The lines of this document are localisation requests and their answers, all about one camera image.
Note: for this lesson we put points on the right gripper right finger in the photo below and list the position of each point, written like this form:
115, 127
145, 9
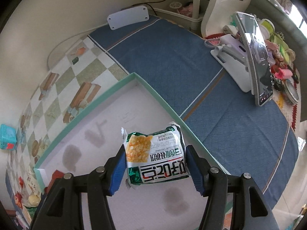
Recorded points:
249, 211

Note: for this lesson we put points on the teal toy box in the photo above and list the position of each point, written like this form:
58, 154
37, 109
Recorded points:
8, 139

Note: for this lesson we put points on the teal shallow tray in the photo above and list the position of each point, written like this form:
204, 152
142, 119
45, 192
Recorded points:
95, 136

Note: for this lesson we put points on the red white biscuit packet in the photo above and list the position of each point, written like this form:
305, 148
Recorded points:
56, 175

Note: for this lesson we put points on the smartphone on stand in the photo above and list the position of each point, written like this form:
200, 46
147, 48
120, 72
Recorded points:
257, 57

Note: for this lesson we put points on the white plastic chair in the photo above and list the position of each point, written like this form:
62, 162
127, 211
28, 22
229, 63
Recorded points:
218, 14

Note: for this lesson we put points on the round metal tin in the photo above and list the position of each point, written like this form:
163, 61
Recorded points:
291, 94

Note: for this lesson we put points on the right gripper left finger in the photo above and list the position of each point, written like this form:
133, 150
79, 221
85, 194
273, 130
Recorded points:
61, 208

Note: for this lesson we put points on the colourful clutter pile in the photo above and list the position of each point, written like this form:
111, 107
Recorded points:
280, 56

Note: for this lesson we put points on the white cream snack packet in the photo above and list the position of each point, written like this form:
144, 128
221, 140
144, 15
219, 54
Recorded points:
32, 200

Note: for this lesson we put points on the white power strip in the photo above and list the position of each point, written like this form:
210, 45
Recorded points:
127, 17

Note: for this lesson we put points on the checkered tablecloth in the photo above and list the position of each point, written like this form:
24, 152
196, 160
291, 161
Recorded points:
178, 65

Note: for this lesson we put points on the white phone stand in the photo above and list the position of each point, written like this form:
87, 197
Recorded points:
232, 55

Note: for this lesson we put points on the green white snack packet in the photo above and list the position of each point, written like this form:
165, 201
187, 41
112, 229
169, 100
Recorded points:
155, 158

